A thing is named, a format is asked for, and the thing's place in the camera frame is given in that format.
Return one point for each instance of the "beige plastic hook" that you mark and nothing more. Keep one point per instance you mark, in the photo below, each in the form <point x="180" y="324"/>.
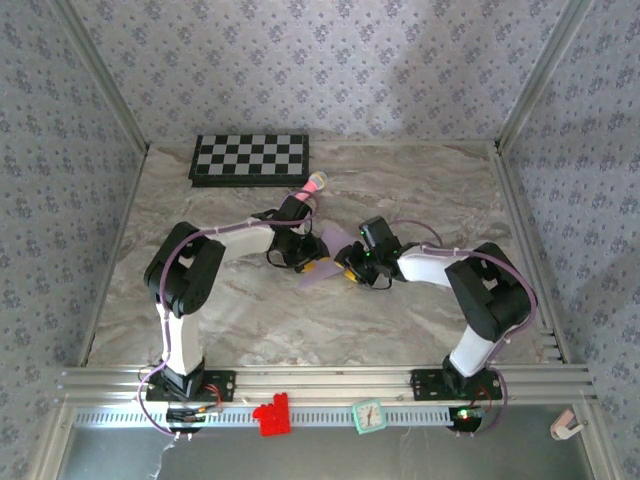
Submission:
<point x="562" y="425"/>

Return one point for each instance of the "grey metal base plate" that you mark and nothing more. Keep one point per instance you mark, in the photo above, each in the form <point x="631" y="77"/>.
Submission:
<point x="320" y="455"/>

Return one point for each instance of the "white torn tape strip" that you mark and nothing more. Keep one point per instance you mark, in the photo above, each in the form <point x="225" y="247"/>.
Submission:
<point x="162" y="457"/>

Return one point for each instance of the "red toy brick block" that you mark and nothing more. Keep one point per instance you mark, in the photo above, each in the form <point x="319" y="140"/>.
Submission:
<point x="272" y="417"/>

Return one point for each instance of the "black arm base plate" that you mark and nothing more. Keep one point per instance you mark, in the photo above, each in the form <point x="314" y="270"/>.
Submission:
<point x="425" y="385"/>
<point x="222" y="385"/>

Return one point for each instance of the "aluminium frame post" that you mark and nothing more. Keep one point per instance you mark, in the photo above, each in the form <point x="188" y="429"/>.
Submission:
<point x="542" y="75"/>
<point x="103" y="75"/>

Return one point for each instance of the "small electronics board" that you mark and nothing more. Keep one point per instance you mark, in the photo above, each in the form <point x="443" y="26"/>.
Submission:
<point x="465" y="415"/>
<point x="185" y="415"/>

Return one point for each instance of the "green toy clock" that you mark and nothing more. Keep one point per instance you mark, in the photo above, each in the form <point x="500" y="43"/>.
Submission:
<point x="369" y="416"/>

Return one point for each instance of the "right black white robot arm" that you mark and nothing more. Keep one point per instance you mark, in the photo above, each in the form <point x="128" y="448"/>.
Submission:
<point x="490" y="300"/>

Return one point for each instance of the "long aluminium mounting rail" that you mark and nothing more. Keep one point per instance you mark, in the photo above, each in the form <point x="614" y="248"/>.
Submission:
<point x="320" y="385"/>

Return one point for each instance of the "pink toy microphone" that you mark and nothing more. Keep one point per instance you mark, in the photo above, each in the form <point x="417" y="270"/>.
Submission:
<point x="316" y="180"/>

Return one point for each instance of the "light purple paper sheet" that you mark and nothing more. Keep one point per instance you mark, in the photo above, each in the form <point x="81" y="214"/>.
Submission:
<point x="335" y="241"/>

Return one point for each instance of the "black white chessboard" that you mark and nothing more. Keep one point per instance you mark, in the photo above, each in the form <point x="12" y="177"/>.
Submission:
<point x="250" y="160"/>

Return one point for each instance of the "aluminium side rail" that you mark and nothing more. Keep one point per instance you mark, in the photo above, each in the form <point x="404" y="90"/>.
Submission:
<point x="517" y="200"/>
<point x="129" y="210"/>

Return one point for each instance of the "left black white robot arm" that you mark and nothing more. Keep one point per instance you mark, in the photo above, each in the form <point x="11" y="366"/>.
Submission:
<point x="180" y="275"/>

